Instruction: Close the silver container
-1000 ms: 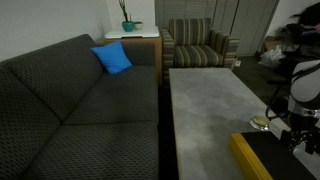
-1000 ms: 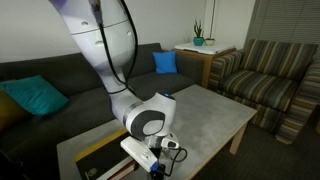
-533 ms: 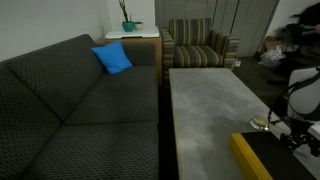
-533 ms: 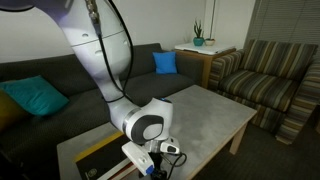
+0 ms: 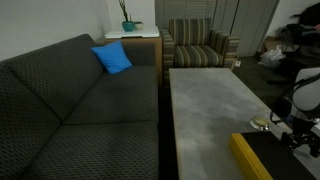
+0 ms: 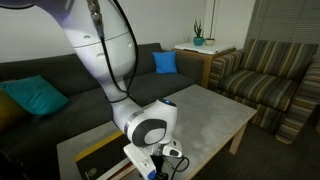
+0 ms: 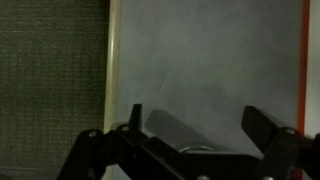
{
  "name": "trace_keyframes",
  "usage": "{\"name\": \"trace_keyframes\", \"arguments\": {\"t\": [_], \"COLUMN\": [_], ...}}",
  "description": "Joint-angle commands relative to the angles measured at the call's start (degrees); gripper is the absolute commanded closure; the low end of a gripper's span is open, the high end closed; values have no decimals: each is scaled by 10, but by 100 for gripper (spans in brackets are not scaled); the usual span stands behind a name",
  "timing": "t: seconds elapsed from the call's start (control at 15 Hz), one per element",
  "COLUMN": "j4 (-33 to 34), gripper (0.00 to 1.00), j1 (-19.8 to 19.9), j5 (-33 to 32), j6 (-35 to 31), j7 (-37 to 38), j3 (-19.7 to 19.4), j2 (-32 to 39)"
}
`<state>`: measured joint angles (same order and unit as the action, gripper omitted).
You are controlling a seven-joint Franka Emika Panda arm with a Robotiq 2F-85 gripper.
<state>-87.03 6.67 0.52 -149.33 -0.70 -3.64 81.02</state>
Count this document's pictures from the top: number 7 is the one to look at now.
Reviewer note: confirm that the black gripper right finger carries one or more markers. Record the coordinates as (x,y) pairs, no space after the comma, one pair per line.
(283,150)

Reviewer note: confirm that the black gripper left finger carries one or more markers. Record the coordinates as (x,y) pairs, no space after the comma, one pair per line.
(133,153)

